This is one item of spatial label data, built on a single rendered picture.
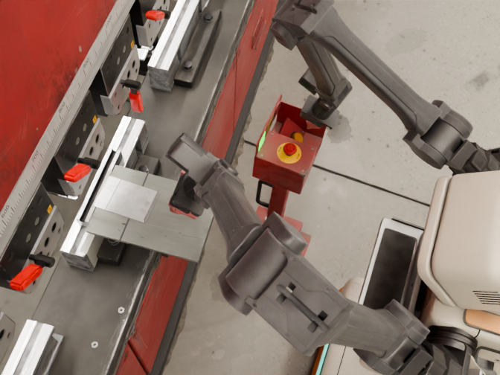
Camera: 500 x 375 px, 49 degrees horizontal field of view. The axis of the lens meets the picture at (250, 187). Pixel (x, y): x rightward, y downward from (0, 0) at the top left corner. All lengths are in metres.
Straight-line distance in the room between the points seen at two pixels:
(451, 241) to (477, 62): 2.29
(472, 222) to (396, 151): 1.74
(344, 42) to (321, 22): 0.06
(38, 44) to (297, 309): 0.53
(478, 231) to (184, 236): 0.63
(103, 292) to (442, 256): 0.78
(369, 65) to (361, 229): 1.44
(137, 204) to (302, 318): 0.75
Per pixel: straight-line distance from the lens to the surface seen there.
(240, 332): 2.22
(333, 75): 1.33
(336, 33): 1.05
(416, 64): 3.05
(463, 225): 0.96
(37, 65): 0.88
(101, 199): 1.32
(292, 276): 0.61
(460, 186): 1.02
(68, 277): 1.40
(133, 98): 1.21
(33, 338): 1.27
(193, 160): 1.02
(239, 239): 0.68
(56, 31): 0.92
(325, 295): 0.61
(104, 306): 1.36
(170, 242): 1.25
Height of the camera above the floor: 2.15
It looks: 61 degrees down
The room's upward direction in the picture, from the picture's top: 6 degrees clockwise
